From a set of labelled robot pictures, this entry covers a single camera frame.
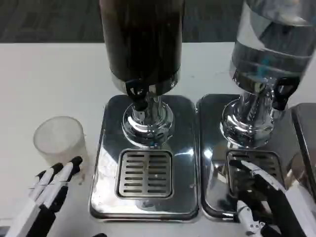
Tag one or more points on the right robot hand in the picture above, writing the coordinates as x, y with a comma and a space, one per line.
284, 212

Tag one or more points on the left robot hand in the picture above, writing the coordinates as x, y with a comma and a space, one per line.
37, 212

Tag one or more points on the water dispenser drip grid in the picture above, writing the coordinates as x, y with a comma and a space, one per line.
270, 160

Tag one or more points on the steel dispenser base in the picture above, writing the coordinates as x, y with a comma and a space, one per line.
304, 128

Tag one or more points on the coffee dispenser drip grid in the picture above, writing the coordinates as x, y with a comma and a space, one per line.
144, 172

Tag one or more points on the water dispenser black tap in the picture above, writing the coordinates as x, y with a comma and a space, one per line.
284, 93

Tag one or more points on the coffee dispenser black tap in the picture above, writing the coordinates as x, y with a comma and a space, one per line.
135, 95

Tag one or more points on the clear water drink dispenser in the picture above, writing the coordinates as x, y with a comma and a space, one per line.
269, 49

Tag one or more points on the dark coffee drink dispenser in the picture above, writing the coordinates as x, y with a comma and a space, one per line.
143, 44

